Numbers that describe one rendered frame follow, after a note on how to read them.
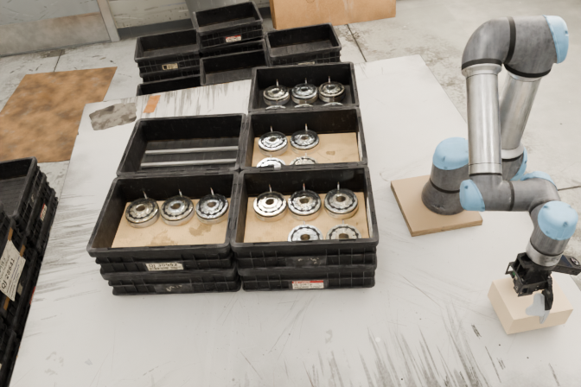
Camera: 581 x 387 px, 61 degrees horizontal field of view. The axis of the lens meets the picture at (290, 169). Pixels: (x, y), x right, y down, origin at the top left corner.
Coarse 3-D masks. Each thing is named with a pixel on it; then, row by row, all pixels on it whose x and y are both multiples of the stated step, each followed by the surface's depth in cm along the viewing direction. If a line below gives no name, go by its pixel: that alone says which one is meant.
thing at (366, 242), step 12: (288, 168) 152; (300, 168) 152; (312, 168) 152; (324, 168) 151; (336, 168) 151; (348, 168) 151; (360, 168) 151; (240, 180) 150; (240, 192) 147; (372, 192) 142; (372, 204) 139; (372, 216) 136; (300, 240) 132; (312, 240) 131; (324, 240) 131; (336, 240) 131; (348, 240) 131; (360, 240) 130; (372, 240) 130
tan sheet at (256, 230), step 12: (252, 204) 156; (360, 204) 153; (252, 216) 153; (288, 216) 152; (324, 216) 150; (360, 216) 149; (252, 228) 149; (264, 228) 149; (276, 228) 148; (288, 228) 148; (324, 228) 147; (360, 228) 146; (252, 240) 146; (264, 240) 145; (276, 240) 145
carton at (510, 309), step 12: (552, 276) 133; (492, 288) 135; (504, 288) 132; (552, 288) 131; (492, 300) 136; (504, 300) 129; (516, 300) 129; (528, 300) 129; (564, 300) 128; (504, 312) 130; (516, 312) 127; (552, 312) 126; (564, 312) 127; (504, 324) 131; (516, 324) 127; (528, 324) 128; (540, 324) 129; (552, 324) 130
